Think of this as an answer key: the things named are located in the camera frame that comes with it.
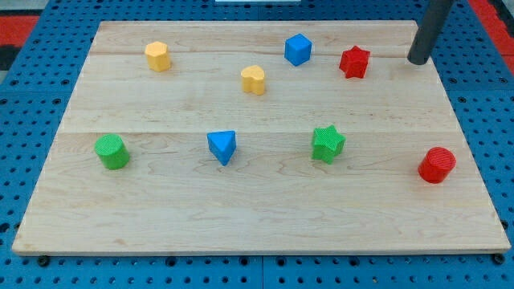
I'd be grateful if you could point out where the red star block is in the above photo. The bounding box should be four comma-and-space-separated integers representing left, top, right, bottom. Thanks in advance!
339, 46, 370, 79

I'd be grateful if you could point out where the yellow hexagon block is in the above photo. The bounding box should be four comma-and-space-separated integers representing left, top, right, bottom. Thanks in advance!
145, 41, 171, 72

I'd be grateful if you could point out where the green cylinder block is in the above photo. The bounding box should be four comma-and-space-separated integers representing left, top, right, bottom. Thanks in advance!
94, 133, 130, 170

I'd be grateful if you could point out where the blue cube block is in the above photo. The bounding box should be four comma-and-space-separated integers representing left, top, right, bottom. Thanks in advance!
284, 34, 312, 67

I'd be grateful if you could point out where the blue triangle block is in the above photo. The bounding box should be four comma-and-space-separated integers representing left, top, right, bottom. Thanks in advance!
206, 130, 237, 166

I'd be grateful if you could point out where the yellow heart block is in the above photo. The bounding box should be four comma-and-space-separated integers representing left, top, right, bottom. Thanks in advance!
240, 65, 266, 96

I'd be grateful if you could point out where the red cylinder block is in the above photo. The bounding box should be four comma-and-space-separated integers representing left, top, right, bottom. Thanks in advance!
418, 147, 456, 184

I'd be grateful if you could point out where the wooden board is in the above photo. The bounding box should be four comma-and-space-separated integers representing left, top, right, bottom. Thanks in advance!
12, 21, 511, 256

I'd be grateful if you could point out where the grey cylindrical robot arm rod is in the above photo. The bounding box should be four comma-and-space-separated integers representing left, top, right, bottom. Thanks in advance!
407, 0, 455, 65

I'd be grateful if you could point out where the green star block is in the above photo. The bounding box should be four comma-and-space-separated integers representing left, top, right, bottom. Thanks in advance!
311, 124, 346, 165

